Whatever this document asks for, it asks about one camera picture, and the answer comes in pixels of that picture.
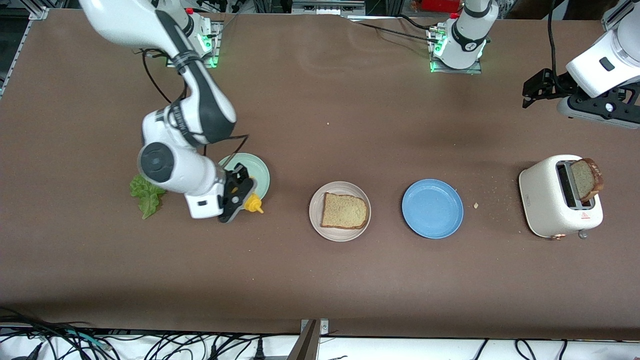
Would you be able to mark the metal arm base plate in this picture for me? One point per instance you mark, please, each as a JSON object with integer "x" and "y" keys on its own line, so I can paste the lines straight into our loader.
{"x": 218, "y": 45}
{"x": 475, "y": 69}

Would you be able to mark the red box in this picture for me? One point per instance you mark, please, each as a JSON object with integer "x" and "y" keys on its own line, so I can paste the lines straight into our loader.
{"x": 435, "y": 5}

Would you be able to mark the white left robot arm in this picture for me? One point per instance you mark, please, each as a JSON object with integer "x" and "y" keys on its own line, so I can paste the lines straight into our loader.
{"x": 467, "y": 35}

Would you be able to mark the aluminium frame profile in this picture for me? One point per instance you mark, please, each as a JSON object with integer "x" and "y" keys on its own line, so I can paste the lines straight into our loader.
{"x": 612, "y": 17}
{"x": 25, "y": 47}

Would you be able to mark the yellow squeeze bottle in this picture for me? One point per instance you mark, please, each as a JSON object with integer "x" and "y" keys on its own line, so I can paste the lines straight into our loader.
{"x": 252, "y": 203}

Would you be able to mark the green lettuce leaf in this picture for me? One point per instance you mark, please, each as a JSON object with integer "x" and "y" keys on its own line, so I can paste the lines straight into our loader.
{"x": 148, "y": 205}

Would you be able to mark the black power plug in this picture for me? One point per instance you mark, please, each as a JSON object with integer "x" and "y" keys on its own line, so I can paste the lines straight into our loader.
{"x": 259, "y": 352}

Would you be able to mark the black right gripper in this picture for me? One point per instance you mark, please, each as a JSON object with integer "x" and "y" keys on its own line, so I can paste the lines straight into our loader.
{"x": 237, "y": 181}

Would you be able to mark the beige plate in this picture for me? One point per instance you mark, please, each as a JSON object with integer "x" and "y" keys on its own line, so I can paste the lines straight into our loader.
{"x": 340, "y": 186}

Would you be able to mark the blue plate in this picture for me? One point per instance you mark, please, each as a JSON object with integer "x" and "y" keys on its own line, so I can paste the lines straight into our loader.
{"x": 432, "y": 208}

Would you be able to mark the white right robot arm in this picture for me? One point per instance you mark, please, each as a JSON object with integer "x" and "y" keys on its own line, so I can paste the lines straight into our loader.
{"x": 192, "y": 175}

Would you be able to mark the mint green plate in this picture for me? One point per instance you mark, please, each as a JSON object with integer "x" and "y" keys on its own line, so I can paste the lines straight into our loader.
{"x": 257, "y": 172}

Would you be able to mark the light brown bread slice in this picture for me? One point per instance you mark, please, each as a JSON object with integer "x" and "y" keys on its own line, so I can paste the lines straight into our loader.
{"x": 345, "y": 211}

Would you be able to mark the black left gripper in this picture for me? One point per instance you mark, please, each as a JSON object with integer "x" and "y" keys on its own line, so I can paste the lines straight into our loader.
{"x": 556, "y": 83}

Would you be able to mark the white toaster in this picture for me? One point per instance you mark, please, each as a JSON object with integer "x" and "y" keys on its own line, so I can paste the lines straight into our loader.
{"x": 542, "y": 200}

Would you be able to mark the dark crust bread slice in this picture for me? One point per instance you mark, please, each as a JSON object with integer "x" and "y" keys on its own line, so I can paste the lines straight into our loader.
{"x": 582, "y": 180}

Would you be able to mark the metal mount beam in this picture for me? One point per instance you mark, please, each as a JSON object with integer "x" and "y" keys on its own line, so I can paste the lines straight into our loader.
{"x": 305, "y": 345}

